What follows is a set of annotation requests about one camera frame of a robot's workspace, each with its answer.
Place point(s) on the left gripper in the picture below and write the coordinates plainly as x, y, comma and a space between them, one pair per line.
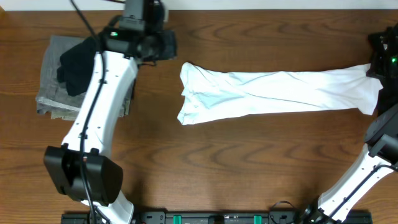
167, 45

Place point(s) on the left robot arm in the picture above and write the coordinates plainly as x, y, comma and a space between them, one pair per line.
81, 167

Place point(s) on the folded black cloth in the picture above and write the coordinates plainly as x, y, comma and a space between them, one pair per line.
76, 67

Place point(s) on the black garment at right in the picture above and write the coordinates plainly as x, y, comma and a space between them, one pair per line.
388, 95

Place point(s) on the white t-shirt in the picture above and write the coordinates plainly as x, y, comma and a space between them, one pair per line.
211, 95

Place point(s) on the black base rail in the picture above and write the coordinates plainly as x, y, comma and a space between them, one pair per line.
217, 217

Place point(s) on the folded grey trousers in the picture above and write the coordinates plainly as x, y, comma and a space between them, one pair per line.
52, 96

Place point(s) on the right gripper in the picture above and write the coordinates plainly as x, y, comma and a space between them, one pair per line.
379, 70

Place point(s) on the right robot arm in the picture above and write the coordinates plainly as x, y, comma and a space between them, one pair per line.
378, 157

